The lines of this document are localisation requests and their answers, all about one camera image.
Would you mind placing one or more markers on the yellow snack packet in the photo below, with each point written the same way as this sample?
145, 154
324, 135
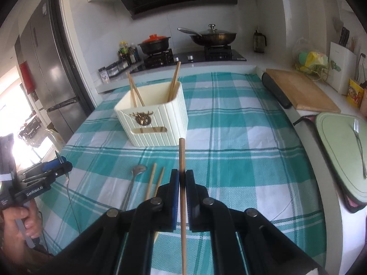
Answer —
354, 94

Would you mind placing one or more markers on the black gas stove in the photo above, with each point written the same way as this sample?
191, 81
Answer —
168, 58

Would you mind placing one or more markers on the black pot orange lid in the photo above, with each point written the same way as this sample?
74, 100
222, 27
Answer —
155, 44

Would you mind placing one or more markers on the green plastic cutting board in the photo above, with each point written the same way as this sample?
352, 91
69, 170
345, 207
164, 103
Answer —
335, 132

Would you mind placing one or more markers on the wooden cutting board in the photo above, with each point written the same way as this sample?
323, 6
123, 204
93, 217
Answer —
302, 92

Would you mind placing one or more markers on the teal white checkered tablecloth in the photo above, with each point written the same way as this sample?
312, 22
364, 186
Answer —
240, 145

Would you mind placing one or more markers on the chopstick in holder left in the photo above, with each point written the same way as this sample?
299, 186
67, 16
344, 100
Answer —
136, 89

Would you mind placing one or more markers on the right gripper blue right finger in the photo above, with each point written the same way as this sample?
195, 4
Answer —
199, 219

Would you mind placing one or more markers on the chopstick in holder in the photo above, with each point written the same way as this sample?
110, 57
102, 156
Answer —
174, 87
136, 89

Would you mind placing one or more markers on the cream ribbed utensil holder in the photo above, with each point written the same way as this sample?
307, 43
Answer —
158, 122

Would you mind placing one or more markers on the black spice rack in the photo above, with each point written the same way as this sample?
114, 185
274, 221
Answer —
116, 68

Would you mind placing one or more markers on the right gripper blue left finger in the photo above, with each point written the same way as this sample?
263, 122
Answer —
171, 201

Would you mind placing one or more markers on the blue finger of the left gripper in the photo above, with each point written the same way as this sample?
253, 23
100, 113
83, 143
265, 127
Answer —
54, 176
58, 165

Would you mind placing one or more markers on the small steel spoon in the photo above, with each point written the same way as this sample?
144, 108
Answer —
137, 170

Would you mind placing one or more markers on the steel fork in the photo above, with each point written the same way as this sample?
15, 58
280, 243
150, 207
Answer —
356, 132

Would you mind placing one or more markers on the dark glass french press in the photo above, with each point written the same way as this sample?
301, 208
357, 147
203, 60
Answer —
259, 42

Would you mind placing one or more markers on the stainless steel refrigerator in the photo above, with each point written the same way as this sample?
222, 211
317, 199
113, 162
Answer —
52, 74

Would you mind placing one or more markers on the white labelled spice jar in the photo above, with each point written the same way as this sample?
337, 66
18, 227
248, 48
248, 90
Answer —
104, 75

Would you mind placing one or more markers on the plastic bag with produce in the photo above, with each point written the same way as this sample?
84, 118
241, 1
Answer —
310, 61

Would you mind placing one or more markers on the chopstick in holder right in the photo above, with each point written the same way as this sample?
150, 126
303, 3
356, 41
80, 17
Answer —
174, 87

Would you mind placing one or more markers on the black wok glass lid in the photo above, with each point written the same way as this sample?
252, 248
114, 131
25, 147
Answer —
211, 37

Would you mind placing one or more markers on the wooden chopstick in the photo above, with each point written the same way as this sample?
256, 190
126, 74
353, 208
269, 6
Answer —
156, 234
182, 203
151, 178
132, 94
172, 84

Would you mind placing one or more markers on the white knife block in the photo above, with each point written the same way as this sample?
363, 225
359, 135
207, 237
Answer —
342, 66

